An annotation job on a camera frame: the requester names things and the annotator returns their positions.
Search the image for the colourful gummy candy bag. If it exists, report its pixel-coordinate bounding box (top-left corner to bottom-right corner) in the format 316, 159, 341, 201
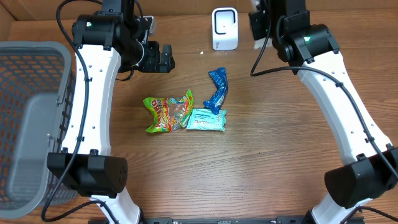
143, 90, 194, 133

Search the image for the blue snack wrapper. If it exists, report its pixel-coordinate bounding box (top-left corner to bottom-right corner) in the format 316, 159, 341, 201
203, 67, 229, 114

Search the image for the teal wet wipes pack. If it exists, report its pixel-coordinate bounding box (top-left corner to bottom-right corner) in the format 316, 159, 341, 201
187, 109, 227, 131

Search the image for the white tube gold cap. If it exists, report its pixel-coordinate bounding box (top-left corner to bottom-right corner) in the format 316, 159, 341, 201
251, 0, 269, 50

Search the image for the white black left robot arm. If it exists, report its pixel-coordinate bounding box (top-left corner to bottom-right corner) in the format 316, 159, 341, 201
47, 0, 175, 223

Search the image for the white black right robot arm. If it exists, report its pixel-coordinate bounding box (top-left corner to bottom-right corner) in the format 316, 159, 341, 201
249, 0, 397, 223

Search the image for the white barcode scanner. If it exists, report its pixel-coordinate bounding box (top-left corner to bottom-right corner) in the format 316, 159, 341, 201
211, 7, 239, 51

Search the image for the grey plastic mesh basket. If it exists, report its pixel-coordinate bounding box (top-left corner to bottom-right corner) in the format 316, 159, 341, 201
1, 41, 77, 219

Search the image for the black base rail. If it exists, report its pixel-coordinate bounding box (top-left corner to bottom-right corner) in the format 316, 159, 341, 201
88, 207, 364, 224

